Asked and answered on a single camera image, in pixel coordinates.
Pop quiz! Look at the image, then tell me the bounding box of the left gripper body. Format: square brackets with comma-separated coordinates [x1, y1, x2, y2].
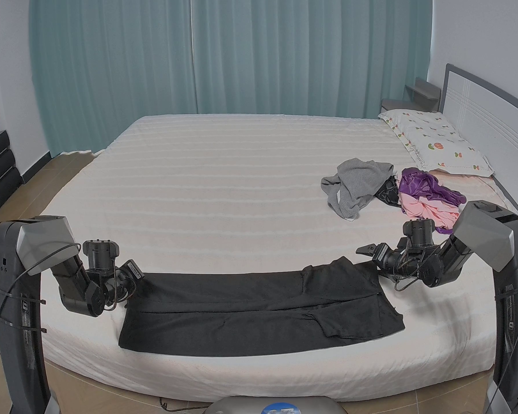
[114, 259, 145, 296]

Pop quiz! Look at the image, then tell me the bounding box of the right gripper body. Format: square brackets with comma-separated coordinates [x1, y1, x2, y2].
[372, 244, 408, 275]

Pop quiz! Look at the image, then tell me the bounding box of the black T-shirt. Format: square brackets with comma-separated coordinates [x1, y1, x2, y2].
[118, 256, 405, 357]

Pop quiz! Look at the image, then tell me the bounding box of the bed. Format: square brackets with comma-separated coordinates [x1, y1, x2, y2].
[0, 64, 518, 404]

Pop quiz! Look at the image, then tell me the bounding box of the black patterned garment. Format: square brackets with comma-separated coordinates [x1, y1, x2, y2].
[373, 176, 401, 208]

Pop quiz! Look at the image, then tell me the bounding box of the pink garment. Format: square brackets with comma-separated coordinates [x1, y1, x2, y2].
[399, 192, 460, 228]

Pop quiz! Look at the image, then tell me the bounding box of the grey garment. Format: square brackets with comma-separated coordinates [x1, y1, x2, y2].
[321, 159, 395, 222]

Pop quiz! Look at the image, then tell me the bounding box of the purple garment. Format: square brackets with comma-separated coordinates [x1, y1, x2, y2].
[397, 168, 467, 237]

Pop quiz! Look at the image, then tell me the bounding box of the white printed pillow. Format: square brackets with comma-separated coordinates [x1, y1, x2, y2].
[378, 110, 495, 178]

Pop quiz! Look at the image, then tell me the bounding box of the grey bedside table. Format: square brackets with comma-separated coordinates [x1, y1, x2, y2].
[381, 78, 441, 113]

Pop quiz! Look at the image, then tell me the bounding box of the blue-green curtain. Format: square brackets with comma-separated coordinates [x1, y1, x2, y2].
[190, 0, 432, 120]
[28, 0, 198, 158]

